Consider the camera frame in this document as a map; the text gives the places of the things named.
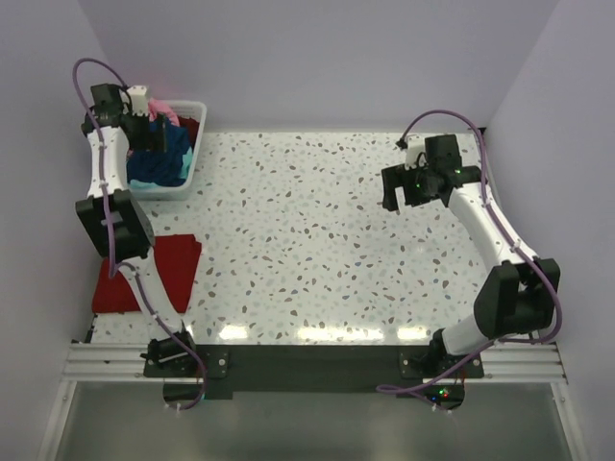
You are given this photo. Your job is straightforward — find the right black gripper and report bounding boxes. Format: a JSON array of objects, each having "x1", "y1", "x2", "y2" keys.
[{"x1": 382, "y1": 160, "x2": 439, "y2": 212}]

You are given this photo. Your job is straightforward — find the dark blue t shirt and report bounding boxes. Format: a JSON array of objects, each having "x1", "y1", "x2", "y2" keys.
[{"x1": 126, "y1": 115, "x2": 194, "y2": 189}]

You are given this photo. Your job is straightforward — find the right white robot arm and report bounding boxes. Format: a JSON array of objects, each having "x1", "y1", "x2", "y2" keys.
[{"x1": 381, "y1": 134, "x2": 561, "y2": 377}]

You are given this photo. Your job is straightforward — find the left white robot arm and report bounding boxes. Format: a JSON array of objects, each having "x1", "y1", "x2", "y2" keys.
[{"x1": 75, "y1": 84, "x2": 201, "y2": 377}]

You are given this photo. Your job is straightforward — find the pink t shirt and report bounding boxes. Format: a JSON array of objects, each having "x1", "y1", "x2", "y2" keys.
[{"x1": 148, "y1": 98, "x2": 181, "y2": 127}]

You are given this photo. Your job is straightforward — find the dark red t shirt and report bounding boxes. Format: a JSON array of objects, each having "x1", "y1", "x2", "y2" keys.
[{"x1": 178, "y1": 116, "x2": 201, "y2": 150}]

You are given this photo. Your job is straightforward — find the teal t shirt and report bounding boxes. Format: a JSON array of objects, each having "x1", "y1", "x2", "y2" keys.
[{"x1": 126, "y1": 147, "x2": 193, "y2": 189}]

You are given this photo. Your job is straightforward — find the white plastic laundry basket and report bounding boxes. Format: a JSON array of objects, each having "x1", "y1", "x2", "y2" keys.
[{"x1": 124, "y1": 98, "x2": 207, "y2": 201}]

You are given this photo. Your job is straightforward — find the folded red t shirt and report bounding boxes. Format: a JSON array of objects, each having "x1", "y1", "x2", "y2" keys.
[{"x1": 91, "y1": 234, "x2": 202, "y2": 314}]

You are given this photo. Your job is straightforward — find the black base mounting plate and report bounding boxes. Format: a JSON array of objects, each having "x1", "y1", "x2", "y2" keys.
[{"x1": 142, "y1": 343, "x2": 485, "y2": 403}]

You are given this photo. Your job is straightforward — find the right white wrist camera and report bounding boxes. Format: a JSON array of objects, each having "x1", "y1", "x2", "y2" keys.
[{"x1": 396, "y1": 135, "x2": 425, "y2": 170}]

